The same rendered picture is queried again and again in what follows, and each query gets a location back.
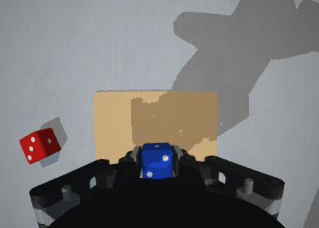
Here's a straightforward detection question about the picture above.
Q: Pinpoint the blue die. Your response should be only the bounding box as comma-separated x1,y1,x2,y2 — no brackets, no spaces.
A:
141,143,173,179

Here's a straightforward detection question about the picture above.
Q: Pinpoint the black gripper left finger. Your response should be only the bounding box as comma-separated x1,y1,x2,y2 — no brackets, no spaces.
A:
29,146,142,228

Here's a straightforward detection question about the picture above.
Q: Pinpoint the tan square mat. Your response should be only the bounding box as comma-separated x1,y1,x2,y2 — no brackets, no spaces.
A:
93,91,218,164

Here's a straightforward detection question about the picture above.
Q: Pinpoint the red die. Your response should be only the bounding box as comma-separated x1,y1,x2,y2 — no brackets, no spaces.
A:
19,128,61,164

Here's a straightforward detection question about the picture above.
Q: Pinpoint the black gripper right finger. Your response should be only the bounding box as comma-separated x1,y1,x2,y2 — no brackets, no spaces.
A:
171,145,285,219

